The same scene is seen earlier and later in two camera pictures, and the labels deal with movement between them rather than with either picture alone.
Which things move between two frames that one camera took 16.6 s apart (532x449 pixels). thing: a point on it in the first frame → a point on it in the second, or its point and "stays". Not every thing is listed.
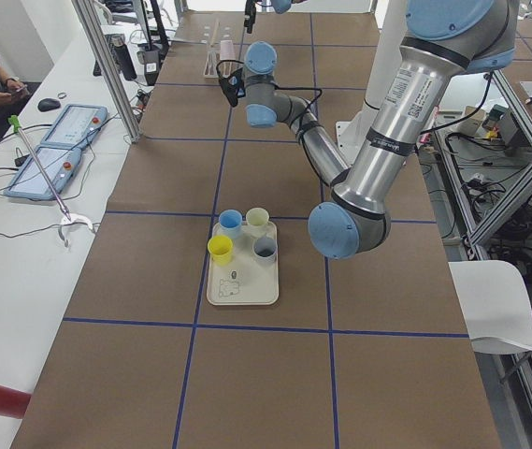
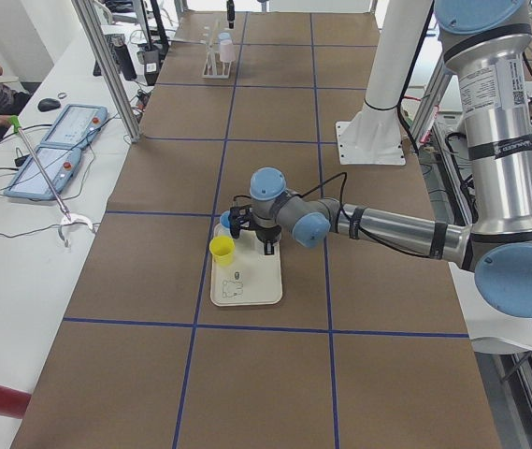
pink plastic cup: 227,50 stays
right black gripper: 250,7 → 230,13
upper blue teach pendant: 75,125 stays
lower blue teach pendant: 31,181 stays
